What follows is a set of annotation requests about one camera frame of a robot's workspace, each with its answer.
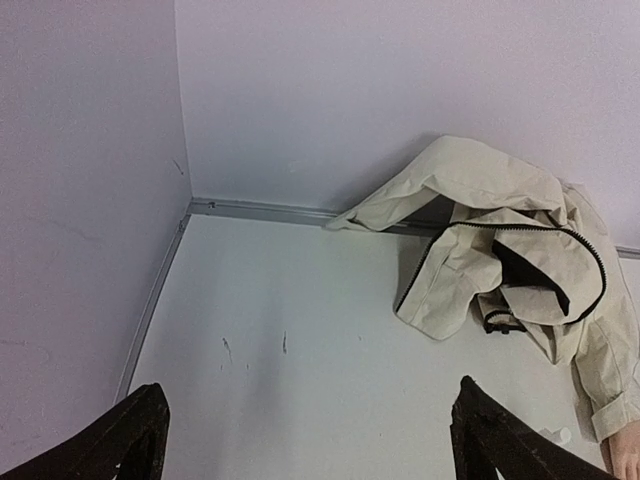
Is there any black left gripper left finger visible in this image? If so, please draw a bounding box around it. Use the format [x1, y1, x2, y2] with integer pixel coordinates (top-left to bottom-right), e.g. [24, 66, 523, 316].
[1, 383, 170, 479]

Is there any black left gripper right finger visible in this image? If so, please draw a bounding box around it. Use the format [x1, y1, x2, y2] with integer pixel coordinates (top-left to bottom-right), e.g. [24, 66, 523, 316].
[451, 376, 612, 480]

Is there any white nail polish bottle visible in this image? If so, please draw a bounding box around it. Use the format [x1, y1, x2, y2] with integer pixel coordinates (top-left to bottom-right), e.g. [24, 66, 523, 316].
[539, 427, 572, 447]

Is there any mannequin hand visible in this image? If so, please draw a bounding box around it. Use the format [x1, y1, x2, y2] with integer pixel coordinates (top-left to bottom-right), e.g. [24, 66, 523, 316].
[606, 421, 640, 480]

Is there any beige zip jacket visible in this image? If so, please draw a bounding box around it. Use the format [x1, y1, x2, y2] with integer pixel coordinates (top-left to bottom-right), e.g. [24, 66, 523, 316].
[329, 136, 639, 441]

